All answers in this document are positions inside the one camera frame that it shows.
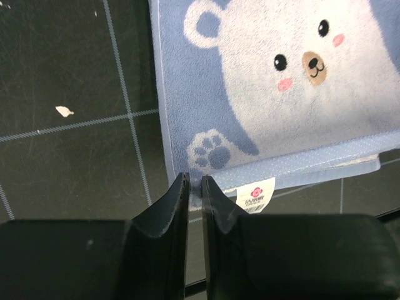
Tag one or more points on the light blue bear towel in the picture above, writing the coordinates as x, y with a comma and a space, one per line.
265, 95

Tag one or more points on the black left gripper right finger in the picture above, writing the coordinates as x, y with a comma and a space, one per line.
294, 256

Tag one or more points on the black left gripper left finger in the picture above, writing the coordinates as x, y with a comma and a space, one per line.
139, 258

